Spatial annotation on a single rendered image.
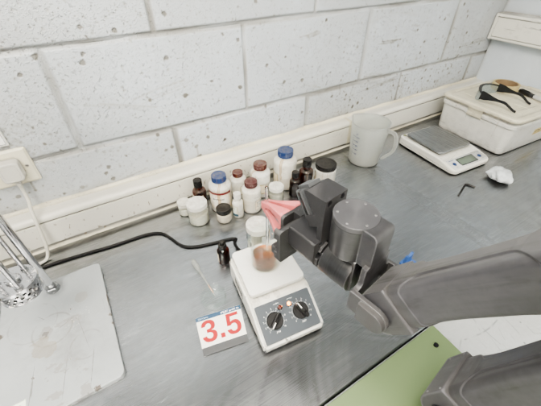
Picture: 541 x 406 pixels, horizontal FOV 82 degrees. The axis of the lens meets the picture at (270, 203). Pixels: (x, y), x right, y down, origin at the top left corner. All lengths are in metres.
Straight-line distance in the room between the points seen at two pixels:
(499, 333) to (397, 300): 0.46
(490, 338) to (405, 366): 0.24
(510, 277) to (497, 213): 0.82
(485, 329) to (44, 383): 0.85
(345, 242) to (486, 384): 0.19
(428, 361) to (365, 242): 0.32
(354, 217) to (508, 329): 0.53
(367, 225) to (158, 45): 0.64
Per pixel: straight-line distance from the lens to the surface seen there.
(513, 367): 0.39
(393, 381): 0.61
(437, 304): 0.37
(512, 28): 1.75
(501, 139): 1.40
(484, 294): 0.33
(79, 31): 0.80
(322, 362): 0.66
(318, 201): 0.39
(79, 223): 0.94
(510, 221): 1.11
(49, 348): 0.78
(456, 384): 0.44
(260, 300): 0.64
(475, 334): 0.79
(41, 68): 0.82
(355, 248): 0.39
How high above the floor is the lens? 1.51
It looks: 40 degrees down
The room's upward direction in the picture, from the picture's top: straight up
